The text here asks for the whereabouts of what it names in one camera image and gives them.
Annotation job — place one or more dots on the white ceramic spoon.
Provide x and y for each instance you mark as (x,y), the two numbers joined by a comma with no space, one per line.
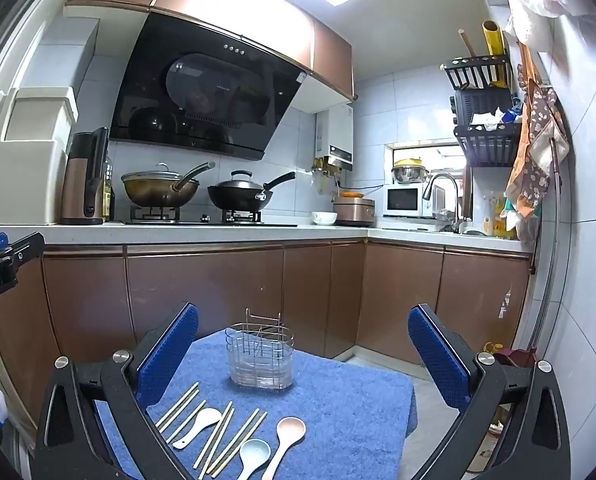
(207,417)

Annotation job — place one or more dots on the dark red dustpan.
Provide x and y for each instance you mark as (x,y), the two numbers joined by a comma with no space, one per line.
(516,357)

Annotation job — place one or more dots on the bamboo chopstick seven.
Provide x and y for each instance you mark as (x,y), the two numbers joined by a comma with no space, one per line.
(235,449)

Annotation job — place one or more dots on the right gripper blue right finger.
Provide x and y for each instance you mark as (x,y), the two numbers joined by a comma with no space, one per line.
(472,383)

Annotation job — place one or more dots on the black gas stove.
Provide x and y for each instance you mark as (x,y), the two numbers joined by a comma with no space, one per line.
(175,216)

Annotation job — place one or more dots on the white water heater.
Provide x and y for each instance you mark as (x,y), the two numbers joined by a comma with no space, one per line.
(334,136)

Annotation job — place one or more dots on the bamboo chopstick three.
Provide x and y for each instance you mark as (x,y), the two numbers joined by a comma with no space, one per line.
(186,421)

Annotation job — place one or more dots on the brown rice cooker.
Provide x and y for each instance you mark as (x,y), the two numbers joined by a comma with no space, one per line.
(354,210)

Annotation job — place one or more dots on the pink ceramic spoon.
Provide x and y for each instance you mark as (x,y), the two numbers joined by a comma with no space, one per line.
(290,430)

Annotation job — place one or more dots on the black range hood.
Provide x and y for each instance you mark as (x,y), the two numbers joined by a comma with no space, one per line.
(190,86)

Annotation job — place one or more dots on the bamboo chopstick one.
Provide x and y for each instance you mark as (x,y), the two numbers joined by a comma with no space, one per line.
(165,415)

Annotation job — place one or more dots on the white microwave oven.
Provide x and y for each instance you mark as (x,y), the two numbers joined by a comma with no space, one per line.
(406,200)

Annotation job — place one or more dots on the brown lower cabinets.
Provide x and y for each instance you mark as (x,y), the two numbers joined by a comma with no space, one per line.
(87,301)

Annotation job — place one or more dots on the yellow roll of wrap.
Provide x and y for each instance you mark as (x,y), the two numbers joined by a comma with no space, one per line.
(495,45)

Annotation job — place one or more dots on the copper upper cabinets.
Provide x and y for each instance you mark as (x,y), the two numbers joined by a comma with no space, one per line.
(274,25)

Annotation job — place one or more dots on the black wall dish rack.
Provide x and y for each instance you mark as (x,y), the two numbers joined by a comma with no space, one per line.
(483,86)

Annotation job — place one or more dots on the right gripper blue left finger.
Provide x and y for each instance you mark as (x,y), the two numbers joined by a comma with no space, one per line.
(130,386)

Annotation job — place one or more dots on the chrome kitchen faucet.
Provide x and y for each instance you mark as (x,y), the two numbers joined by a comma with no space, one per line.
(440,211)

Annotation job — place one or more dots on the copper black thermos kettle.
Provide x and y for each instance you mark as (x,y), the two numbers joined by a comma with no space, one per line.
(83,185)

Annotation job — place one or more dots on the white bowl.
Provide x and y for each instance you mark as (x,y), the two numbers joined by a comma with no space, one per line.
(324,218)

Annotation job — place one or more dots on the cooking oil bottle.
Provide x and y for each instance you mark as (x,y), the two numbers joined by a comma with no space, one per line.
(109,197)

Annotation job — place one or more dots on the bronze wok with glass lid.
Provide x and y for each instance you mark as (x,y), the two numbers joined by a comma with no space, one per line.
(163,188)

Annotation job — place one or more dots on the bamboo chopstick two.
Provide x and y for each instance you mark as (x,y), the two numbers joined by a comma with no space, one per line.
(178,409)

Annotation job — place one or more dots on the yellow oil jug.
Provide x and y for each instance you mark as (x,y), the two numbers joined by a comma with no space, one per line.
(501,207)

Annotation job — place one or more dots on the orange patterned hanging apron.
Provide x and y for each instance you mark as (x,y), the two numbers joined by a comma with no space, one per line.
(543,141)

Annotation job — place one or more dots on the white countertop appliance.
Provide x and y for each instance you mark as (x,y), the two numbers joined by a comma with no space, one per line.
(35,126)

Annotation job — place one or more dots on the bamboo chopstick six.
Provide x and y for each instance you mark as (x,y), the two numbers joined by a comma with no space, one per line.
(232,442)

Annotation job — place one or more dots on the light blue ceramic spoon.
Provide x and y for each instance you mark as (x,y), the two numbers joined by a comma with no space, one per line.
(254,454)

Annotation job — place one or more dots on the bamboo chopstick five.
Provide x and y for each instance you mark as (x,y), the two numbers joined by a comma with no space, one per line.
(216,440)

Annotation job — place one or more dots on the black wok with lid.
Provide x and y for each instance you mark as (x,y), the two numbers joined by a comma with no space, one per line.
(242,194)

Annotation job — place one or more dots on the wooden rolling pin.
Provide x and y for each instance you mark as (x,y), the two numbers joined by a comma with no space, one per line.
(468,45)

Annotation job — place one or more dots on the bamboo chopstick four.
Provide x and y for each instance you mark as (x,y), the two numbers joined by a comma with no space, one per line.
(205,450)

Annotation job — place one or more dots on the steel bowls on microwave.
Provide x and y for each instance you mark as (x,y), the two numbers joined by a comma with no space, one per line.
(409,170)

